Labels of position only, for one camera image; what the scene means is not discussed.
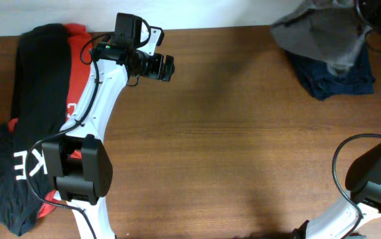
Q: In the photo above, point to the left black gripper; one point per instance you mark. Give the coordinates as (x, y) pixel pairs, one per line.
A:
(155, 68)

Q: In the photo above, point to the red t-shirt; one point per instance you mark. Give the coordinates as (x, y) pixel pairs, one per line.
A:
(77, 66)

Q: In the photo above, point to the grey shorts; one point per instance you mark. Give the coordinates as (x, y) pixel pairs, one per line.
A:
(325, 30)

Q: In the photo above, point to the black t-shirt white lettering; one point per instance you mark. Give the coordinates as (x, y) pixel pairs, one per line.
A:
(17, 200)

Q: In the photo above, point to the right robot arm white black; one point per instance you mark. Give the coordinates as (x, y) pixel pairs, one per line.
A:
(360, 200)

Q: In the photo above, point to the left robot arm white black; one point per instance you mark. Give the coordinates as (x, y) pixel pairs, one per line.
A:
(77, 162)

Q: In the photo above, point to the folded navy blue garment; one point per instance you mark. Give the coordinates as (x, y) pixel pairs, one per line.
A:
(315, 78)

